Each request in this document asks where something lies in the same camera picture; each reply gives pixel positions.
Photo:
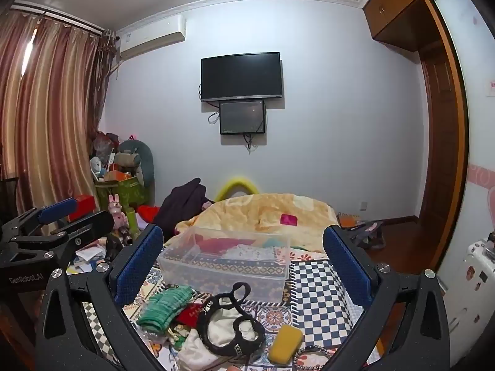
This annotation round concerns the orange book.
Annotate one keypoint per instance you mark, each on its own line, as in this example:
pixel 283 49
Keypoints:
pixel 347 221

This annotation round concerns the red folded cloth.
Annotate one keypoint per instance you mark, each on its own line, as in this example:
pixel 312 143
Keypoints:
pixel 214 245

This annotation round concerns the red cloth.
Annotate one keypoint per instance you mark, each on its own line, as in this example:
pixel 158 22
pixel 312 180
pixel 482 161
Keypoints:
pixel 214 245
pixel 189 314

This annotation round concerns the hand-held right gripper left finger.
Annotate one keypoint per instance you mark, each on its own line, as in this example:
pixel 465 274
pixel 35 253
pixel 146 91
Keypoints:
pixel 138 264

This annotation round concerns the striped brown curtain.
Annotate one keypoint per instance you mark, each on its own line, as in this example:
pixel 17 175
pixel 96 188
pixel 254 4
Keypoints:
pixel 50 116

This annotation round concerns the pink bunny toy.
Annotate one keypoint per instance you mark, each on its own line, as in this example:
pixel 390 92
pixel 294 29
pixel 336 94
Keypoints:
pixel 117 212

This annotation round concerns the clear plastic storage box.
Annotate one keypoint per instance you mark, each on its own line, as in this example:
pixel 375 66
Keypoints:
pixel 232 278

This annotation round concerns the white cloth with black trim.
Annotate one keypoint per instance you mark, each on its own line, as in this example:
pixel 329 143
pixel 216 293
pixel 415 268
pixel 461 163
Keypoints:
pixel 220 328

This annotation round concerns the dark jacket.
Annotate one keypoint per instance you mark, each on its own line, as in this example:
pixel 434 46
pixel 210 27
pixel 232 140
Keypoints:
pixel 181 205

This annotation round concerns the patterned folded cloth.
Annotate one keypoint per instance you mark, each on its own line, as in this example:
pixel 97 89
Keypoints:
pixel 249 253

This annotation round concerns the scattered papers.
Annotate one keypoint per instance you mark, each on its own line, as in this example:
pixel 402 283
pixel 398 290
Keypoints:
pixel 87 257

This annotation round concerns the black wall television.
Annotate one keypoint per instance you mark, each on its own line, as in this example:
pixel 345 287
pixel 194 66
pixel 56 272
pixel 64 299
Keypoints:
pixel 241 76

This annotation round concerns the red fabric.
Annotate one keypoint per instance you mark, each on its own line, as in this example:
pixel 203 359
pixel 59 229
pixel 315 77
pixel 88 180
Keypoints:
pixel 149 213

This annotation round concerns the curtain rail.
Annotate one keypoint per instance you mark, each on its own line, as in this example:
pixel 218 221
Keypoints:
pixel 58 17

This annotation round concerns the patterned bedsheet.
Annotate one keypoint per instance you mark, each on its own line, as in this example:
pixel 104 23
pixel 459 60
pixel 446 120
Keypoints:
pixel 317 309

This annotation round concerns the black chair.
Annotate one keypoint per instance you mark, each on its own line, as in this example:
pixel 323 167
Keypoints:
pixel 7 201

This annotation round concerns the white suitcase with stickers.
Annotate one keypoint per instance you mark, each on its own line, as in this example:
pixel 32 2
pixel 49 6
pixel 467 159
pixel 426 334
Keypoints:
pixel 471 286

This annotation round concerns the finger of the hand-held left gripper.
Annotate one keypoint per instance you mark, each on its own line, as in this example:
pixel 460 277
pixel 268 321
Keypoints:
pixel 58 208
pixel 91 224

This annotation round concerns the red box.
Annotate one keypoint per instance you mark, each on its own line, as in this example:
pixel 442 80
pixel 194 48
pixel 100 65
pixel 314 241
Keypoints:
pixel 86 203

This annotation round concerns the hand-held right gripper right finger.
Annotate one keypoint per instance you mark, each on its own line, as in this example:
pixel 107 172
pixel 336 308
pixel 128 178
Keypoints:
pixel 348 267

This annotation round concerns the white air conditioner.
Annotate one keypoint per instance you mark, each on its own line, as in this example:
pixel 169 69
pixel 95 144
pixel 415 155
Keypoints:
pixel 152 34

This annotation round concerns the pink pouch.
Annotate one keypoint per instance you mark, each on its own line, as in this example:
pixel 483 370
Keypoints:
pixel 289 219

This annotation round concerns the green knitted cloth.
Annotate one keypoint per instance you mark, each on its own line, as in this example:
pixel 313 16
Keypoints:
pixel 164 309

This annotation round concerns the yellow sponge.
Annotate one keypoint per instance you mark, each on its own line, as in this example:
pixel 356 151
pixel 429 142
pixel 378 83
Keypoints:
pixel 285 343

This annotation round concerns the yellow blanket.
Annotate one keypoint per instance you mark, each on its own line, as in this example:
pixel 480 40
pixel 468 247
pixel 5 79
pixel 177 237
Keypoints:
pixel 247 212

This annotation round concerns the green storage bin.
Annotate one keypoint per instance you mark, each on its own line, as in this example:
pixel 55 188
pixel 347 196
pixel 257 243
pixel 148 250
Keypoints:
pixel 123 193

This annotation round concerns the wooden door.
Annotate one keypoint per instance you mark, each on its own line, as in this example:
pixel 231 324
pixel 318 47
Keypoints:
pixel 442 162

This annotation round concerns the small black wall monitor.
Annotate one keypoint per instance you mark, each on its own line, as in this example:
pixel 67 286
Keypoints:
pixel 242 117

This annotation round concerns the wooden wall cabinet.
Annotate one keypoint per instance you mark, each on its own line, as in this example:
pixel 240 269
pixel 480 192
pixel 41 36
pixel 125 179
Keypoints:
pixel 398 11

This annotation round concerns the grey plush pillow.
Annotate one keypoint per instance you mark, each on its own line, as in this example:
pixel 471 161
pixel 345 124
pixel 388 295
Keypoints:
pixel 145 158

